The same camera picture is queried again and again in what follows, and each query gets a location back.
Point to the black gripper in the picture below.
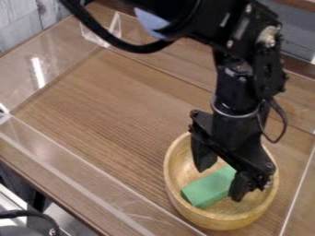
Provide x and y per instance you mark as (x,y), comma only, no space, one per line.
(228,135)

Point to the green rectangular block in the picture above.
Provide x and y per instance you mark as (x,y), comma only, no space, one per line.
(208,189)

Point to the brown wooden bowl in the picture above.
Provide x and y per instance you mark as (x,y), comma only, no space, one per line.
(226,215)

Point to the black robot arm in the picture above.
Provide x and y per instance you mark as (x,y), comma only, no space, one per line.
(242,30)

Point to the clear acrylic corner bracket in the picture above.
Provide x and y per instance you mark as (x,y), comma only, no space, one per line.
(96,33)

